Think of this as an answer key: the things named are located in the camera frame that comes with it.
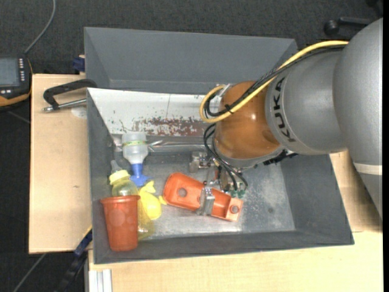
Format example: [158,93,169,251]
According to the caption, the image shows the yellow baby bottle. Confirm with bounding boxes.
[108,159,157,241]

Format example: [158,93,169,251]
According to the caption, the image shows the grey metal bin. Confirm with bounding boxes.
[83,26,355,265]

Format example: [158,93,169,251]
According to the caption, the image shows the yellow toy fruit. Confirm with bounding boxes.
[140,179,168,222]

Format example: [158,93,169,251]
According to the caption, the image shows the red-orange plastic cup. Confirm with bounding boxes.
[100,194,142,252]

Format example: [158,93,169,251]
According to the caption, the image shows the orange flat block with holes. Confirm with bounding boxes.
[162,172,245,223]

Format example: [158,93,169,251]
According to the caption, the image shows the clear bottle with blue cap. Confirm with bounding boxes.
[121,131,151,189]

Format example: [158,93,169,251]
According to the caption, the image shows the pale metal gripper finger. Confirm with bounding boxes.
[198,187,216,217]

